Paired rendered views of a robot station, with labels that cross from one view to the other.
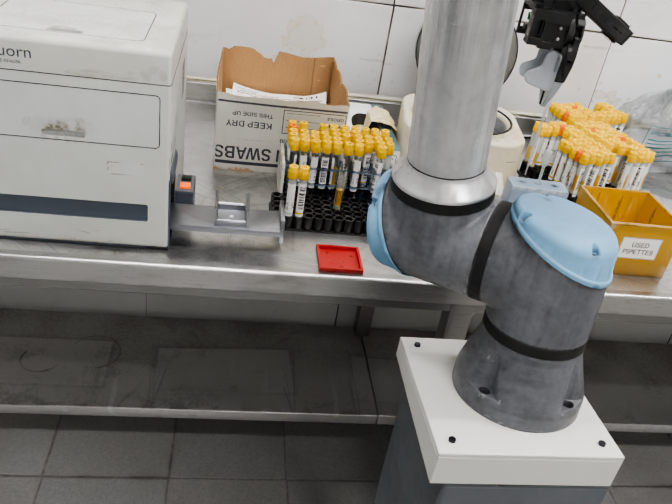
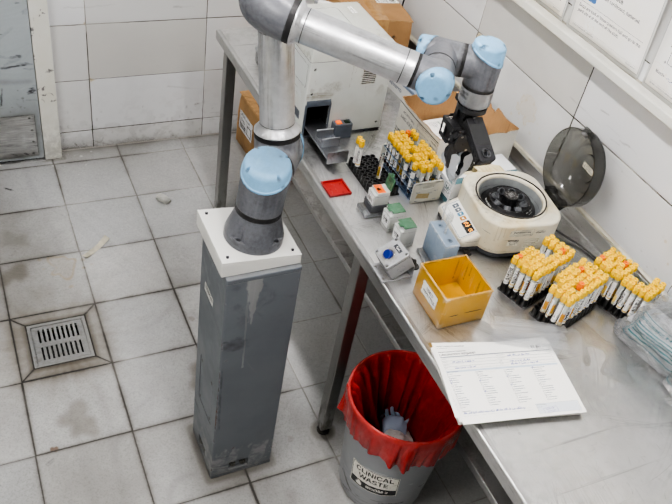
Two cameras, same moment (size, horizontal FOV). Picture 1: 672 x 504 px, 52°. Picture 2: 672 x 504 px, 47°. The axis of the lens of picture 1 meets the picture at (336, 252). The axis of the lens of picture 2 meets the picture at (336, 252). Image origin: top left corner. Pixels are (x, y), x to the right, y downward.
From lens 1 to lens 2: 188 cm
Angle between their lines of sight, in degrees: 55
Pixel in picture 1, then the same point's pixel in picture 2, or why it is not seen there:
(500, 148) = (481, 216)
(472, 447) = (205, 218)
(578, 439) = (227, 250)
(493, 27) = (261, 65)
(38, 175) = not seen: hidden behind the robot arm
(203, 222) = (315, 135)
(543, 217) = (258, 152)
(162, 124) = (307, 78)
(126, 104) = (302, 63)
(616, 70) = not seen: outside the picture
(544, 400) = (229, 225)
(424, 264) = not seen: hidden behind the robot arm
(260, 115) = (411, 120)
